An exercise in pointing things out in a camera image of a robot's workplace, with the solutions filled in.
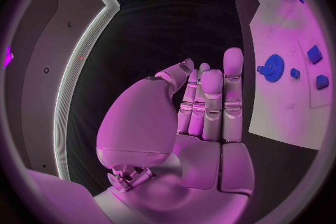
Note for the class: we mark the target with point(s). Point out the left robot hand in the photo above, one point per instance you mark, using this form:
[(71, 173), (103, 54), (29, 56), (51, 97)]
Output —
[(141, 123)]

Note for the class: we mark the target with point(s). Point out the blue plug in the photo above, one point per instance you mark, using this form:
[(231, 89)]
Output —
[(315, 54), (322, 82)]

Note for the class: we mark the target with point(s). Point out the white task board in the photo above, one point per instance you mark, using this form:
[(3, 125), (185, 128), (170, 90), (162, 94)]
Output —
[(278, 112)]

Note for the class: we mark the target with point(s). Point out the small blue gear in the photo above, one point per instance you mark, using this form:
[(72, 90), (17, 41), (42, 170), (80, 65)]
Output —
[(260, 69)]

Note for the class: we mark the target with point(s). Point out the small blue peg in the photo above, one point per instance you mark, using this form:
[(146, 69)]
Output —
[(295, 73)]

